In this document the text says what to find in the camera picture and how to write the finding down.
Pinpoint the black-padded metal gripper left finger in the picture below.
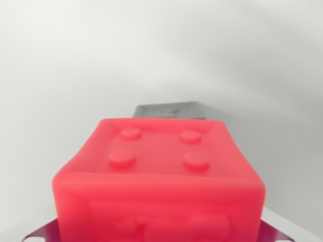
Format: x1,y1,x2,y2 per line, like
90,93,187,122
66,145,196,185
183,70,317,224
22,217,60,242

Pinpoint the red studded cube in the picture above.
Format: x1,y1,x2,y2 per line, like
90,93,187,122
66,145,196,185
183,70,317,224
51,117,267,242

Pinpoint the black-padded metal gripper right finger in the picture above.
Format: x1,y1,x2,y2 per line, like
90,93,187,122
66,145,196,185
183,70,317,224
259,218,295,242

